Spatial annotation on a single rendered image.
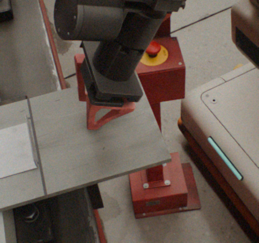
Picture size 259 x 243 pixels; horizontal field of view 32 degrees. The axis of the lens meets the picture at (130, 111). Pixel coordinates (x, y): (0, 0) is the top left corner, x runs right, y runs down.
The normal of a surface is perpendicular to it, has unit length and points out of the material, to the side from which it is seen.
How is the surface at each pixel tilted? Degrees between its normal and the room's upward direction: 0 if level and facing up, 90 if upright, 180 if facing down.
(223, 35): 0
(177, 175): 3
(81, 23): 80
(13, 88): 0
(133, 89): 29
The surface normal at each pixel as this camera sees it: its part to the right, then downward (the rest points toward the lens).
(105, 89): 0.40, -0.65
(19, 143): -0.07, -0.61
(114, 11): 0.58, 0.01
